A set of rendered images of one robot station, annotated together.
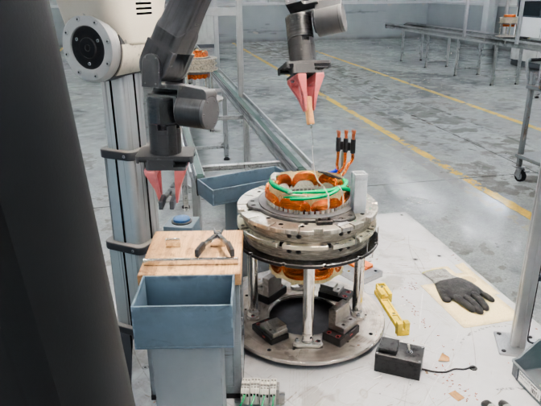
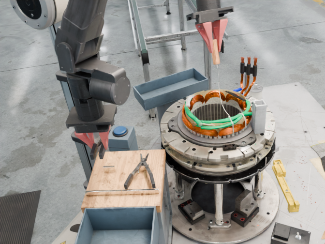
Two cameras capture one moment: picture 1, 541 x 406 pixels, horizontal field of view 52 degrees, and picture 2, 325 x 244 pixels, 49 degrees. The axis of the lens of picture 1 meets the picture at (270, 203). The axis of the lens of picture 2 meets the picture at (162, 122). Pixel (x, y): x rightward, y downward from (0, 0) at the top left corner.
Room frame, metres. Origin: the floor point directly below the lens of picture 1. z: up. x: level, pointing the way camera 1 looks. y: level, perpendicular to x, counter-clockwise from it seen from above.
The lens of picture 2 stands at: (0.36, -0.06, 1.70)
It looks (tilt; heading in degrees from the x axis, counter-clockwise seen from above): 36 degrees down; 9
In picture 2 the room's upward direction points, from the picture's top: 8 degrees counter-clockwise
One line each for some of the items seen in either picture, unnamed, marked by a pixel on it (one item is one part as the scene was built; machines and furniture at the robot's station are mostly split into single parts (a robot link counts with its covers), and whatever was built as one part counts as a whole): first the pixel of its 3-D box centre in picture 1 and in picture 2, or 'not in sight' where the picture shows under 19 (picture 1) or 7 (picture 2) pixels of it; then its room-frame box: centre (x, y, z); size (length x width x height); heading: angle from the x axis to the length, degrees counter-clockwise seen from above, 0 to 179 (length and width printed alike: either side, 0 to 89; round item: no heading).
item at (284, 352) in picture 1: (304, 314); (217, 192); (1.18, -0.08, 0.80); 0.39 x 0.39 x 0.01
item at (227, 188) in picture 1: (246, 224); (173, 115); (1.46, 0.07, 0.92); 0.25 x 0.11 x 0.28; 119
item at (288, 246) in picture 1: (304, 246); (213, 166); (1.04, -0.07, 1.06); 0.09 x 0.04 x 0.01; 97
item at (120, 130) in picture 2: (181, 218); (120, 130); (1.22, 0.21, 1.04); 0.04 x 0.04 x 0.01
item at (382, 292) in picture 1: (390, 304); (284, 182); (1.22, -0.31, 0.80); 0.22 x 0.04 x 0.03; 6
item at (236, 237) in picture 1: (195, 255); (126, 179); (1.00, 0.15, 1.05); 0.20 x 0.19 x 0.02; 1
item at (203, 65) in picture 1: (196, 78); not in sight; (4.12, 0.54, 0.94); 0.39 x 0.39 x 0.30
